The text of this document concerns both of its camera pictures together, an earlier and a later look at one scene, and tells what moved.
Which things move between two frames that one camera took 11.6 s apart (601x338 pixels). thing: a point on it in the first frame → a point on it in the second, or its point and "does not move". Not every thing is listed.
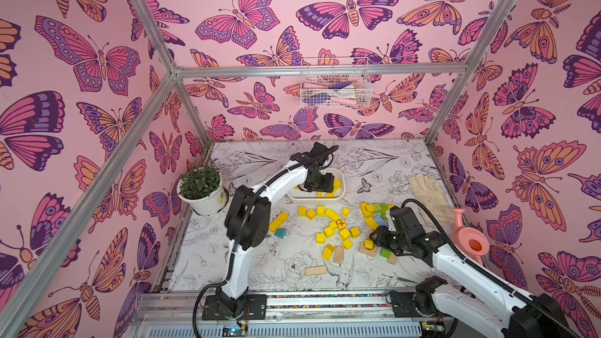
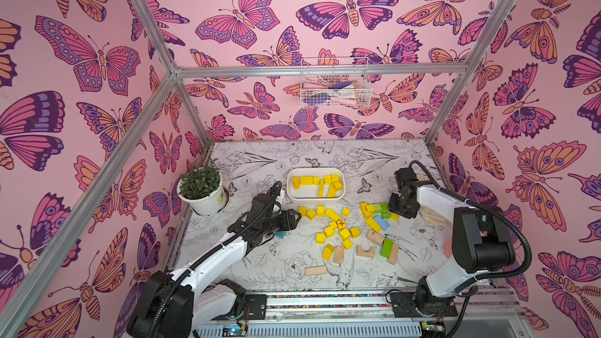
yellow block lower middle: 328,252 does not move
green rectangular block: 386,253 does not move
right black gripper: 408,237 → 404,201
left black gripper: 328,187 → 287,221
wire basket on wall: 336,82 does not move
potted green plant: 200,187 does not move
